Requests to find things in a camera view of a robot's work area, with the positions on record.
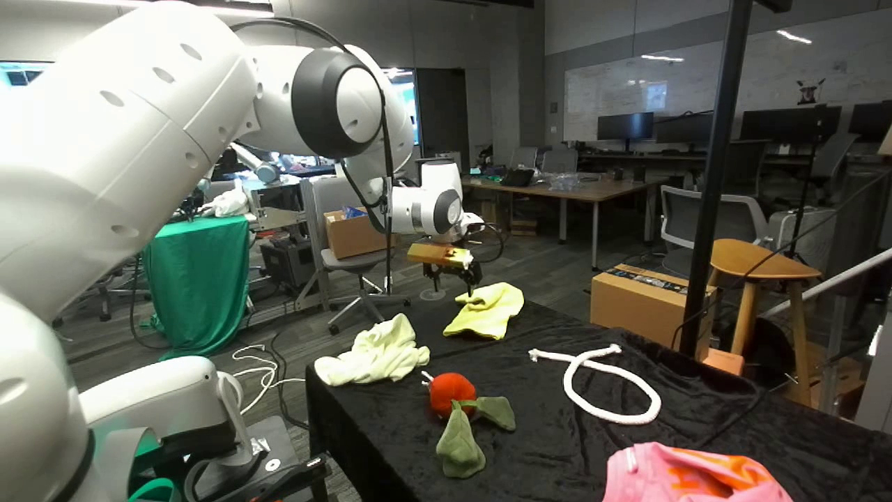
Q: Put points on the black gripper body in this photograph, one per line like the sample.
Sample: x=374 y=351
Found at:
x=461 y=271

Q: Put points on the yellow microfiber cloth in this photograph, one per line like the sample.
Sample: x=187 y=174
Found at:
x=488 y=309

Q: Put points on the red radish plush toy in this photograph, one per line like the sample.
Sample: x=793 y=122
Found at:
x=450 y=390

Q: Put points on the pale cream towel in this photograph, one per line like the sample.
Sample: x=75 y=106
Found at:
x=376 y=351

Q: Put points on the pink cloth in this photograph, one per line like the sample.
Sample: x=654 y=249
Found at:
x=686 y=475

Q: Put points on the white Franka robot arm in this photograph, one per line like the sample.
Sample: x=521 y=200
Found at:
x=112 y=139

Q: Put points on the small cardboard box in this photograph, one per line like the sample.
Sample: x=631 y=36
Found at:
x=353 y=239

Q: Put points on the long wooden desk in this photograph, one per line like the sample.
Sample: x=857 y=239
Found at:
x=574 y=186

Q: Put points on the grey office chair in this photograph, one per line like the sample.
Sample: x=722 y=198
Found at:
x=316 y=223

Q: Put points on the cardboard box with black tape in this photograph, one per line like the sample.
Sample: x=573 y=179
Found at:
x=641 y=308

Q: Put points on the black velvet tablecloth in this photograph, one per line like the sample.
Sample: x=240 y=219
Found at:
x=559 y=456

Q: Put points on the black computer monitor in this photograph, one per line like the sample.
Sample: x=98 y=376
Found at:
x=790 y=125
x=686 y=129
x=625 y=125
x=873 y=120

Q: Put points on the white office chair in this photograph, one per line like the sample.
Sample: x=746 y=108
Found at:
x=683 y=213

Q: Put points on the green cloth covered stand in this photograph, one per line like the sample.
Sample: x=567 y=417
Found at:
x=198 y=280

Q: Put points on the black vertical pole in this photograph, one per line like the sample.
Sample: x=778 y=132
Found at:
x=714 y=185

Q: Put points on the wooden stool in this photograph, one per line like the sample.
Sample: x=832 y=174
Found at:
x=757 y=260

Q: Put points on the silver metal pole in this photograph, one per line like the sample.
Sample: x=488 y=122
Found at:
x=836 y=280

